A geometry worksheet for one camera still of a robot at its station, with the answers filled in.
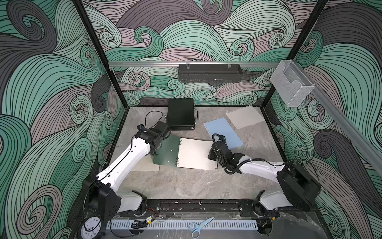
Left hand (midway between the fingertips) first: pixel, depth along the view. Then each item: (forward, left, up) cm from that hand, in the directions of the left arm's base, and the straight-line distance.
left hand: (150, 144), depth 78 cm
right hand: (+2, -32, -12) cm, 35 cm away
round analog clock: (-35, +24, -14) cm, 45 cm away
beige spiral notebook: (-5, +4, -14) cm, 15 cm away
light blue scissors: (-35, -25, -16) cm, 45 cm away
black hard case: (+35, -15, -14) cm, 40 cm away
